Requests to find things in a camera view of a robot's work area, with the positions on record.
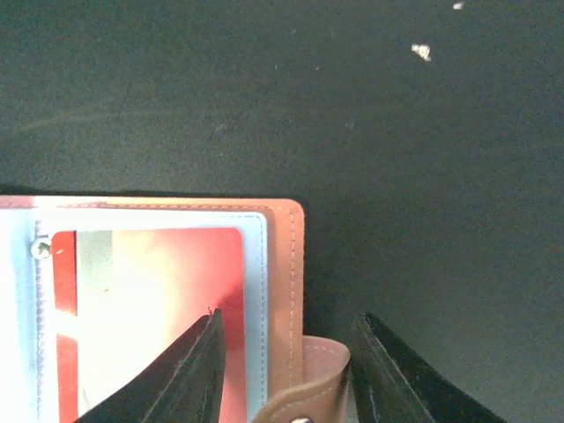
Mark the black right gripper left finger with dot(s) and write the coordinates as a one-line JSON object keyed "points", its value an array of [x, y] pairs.
{"points": [[183, 384]]}

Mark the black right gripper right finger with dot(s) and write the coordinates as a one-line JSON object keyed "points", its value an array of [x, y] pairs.
{"points": [[392, 383]]}

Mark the tan leather card holder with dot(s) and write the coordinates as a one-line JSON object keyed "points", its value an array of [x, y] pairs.
{"points": [[290, 377]]}

